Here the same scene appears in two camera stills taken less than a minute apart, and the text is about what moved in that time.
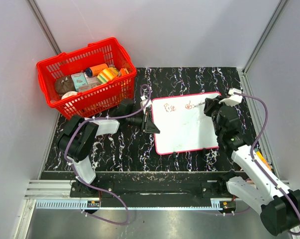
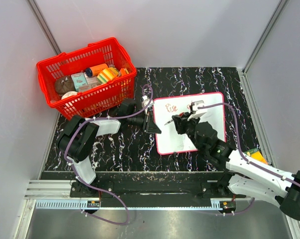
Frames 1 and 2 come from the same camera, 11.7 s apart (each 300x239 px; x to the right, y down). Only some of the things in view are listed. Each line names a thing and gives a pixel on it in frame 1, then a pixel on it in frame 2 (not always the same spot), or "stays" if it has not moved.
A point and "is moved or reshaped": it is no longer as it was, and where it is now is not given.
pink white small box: (92, 81) stays
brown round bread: (64, 84) stays
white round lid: (68, 93) stays
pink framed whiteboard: (182, 127) stays
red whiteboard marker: (200, 104) is moved or reshaped
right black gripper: (210, 104) to (181, 122)
